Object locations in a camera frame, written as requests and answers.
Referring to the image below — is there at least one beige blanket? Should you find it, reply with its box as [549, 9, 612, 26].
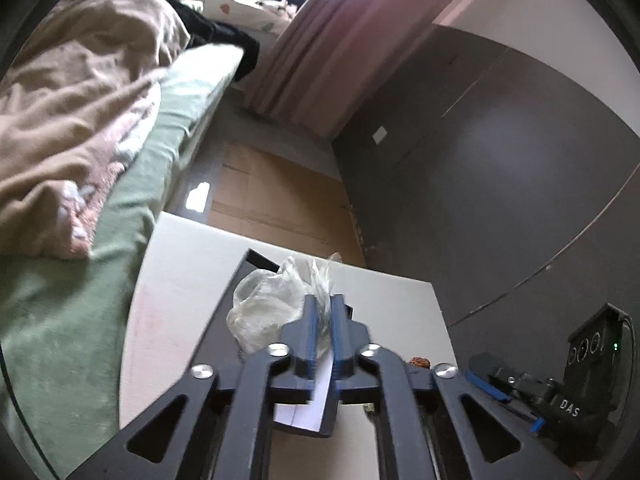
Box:
[0, 0, 192, 261]

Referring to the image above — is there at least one pink curtain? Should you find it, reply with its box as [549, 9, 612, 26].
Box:
[244, 0, 467, 139]

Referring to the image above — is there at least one clear plastic bag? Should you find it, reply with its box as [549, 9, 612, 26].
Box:
[226, 254, 347, 357]

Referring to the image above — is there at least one white paper card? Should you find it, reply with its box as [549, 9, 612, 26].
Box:
[273, 355, 335, 434]

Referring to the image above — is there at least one flat cardboard sheet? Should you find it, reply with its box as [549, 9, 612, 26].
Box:
[207, 141, 367, 267]

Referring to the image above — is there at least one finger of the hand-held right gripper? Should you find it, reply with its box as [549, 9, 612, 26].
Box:
[510, 401, 547, 432]
[466, 354, 562, 404]

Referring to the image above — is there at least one leaf print cloth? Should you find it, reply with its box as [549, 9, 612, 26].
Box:
[200, 0, 297, 37]

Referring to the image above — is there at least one bed with green sheet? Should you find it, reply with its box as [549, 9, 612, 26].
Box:
[0, 42, 246, 480]

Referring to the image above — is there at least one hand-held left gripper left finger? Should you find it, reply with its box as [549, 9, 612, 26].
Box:
[65, 295, 319, 480]

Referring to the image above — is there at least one black jewelry box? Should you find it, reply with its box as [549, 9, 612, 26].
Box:
[190, 247, 361, 376]

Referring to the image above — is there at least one black clothing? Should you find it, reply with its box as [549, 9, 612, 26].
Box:
[170, 0, 262, 84]

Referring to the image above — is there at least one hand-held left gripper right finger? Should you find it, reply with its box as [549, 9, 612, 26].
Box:
[320, 295, 576, 480]

